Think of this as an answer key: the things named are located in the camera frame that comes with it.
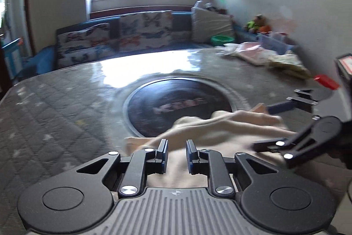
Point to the yellow patterned garment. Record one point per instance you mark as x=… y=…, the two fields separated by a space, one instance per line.
x=290 y=63

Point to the clear plastic storage box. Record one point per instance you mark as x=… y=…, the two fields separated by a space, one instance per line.
x=275 y=43

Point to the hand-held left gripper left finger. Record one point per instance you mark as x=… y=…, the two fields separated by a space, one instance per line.
x=164 y=153

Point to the dark wooden door frame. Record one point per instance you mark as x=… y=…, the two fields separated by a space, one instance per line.
x=29 y=3

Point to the blue sofa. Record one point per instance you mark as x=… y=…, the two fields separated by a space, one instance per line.
x=181 y=23

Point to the orange toy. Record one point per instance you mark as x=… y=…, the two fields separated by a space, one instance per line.
x=266 y=29

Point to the red plastic stool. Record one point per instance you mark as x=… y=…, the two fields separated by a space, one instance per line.
x=326 y=82

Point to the round dark table heater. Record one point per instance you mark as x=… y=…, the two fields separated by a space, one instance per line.
x=165 y=102

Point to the green bowl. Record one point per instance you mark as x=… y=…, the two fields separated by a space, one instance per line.
x=222 y=40

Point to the pink white clothes in plastic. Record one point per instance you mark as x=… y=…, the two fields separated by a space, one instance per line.
x=247 y=52

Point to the grey pillow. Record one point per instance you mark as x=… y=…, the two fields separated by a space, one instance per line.
x=211 y=25

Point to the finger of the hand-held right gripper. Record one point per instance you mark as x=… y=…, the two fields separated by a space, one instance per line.
x=316 y=138
x=278 y=109

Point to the teddy bear with green vest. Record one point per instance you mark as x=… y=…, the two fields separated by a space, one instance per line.
x=255 y=23

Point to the butterfly print cushion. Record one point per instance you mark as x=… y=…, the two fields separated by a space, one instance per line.
x=85 y=45
x=145 y=31

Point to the blue baby fence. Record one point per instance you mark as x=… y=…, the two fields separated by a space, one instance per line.
x=12 y=56

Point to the cream sweatshirt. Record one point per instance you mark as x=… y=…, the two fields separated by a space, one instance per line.
x=225 y=127

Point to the panda plush toy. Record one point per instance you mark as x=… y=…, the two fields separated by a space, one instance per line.
x=206 y=6

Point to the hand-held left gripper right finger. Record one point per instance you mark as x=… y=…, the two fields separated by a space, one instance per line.
x=190 y=155

